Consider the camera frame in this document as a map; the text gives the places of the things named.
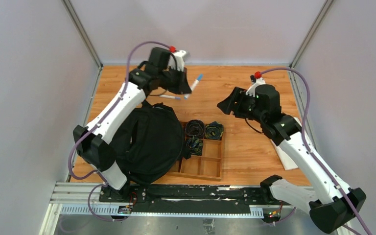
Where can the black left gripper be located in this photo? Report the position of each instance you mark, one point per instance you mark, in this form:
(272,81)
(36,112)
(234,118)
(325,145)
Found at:
(176,79)

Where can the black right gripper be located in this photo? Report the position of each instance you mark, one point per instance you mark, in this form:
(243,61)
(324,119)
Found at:
(239,95)

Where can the white marker blue cap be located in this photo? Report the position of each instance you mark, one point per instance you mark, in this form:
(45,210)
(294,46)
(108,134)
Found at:
(194,85)

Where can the white marker grey cap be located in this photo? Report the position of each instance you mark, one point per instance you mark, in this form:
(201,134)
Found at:
(170,97)

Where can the black fabric backpack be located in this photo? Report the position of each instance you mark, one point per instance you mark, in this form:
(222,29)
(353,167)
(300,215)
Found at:
(149,143)

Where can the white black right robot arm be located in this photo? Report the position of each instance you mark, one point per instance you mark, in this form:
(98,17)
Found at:
(332,203)

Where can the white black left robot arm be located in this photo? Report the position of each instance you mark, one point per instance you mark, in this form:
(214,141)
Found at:
(165,68)

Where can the dark blue yellow rolled belt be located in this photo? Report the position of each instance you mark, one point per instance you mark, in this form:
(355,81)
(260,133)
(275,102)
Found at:
(214,131)

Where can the black rolled belt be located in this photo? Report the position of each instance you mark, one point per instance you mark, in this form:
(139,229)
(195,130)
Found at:
(195,128)

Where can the multicolour rolled belt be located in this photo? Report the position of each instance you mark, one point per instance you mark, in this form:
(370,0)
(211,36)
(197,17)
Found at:
(194,146)

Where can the wooden compartment organizer tray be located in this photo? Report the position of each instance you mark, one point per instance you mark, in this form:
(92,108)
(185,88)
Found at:
(208,166)

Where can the white folded cloth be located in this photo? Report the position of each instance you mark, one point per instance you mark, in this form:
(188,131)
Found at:
(287,162)

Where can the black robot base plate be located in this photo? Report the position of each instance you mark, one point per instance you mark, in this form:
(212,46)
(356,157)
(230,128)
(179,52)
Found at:
(205,199)

